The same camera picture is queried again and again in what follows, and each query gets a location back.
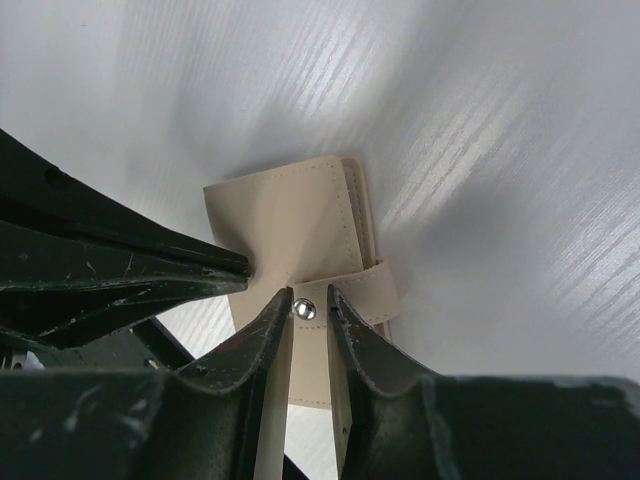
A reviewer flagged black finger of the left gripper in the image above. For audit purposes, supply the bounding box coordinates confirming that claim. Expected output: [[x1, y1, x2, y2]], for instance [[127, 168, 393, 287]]
[[1, 222, 250, 349], [1, 132, 250, 278]]

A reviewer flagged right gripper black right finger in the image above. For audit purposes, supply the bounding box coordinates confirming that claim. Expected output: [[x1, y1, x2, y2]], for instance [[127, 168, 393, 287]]
[[327, 288, 639, 479]]

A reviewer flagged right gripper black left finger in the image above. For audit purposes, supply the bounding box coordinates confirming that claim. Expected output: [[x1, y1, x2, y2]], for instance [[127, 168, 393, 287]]
[[0, 285, 294, 480]]

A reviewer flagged beige card holder wallet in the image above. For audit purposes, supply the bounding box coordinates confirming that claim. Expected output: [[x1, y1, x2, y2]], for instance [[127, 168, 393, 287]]
[[204, 156, 400, 409]]

